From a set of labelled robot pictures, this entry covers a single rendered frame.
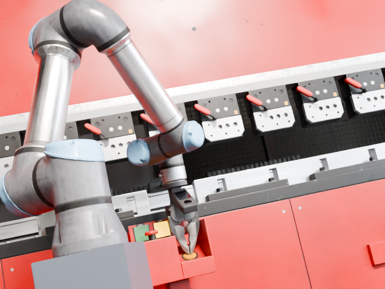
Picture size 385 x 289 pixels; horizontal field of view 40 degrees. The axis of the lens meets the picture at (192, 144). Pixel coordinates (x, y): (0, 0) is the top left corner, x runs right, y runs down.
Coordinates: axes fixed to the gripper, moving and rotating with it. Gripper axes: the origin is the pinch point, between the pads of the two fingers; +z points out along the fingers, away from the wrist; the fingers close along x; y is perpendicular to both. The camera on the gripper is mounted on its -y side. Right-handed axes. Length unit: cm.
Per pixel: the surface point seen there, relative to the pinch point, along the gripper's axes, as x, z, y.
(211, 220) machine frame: -14.2, -5.9, 21.8
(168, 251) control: 7.4, -1.5, -6.5
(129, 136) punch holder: 6, -41, 37
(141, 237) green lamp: 11.9, -5.9, 9.2
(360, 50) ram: -90, -59, 30
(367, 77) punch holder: -90, -47, 29
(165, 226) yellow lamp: 3.9, -7.6, 9.3
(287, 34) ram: -63, -70, 34
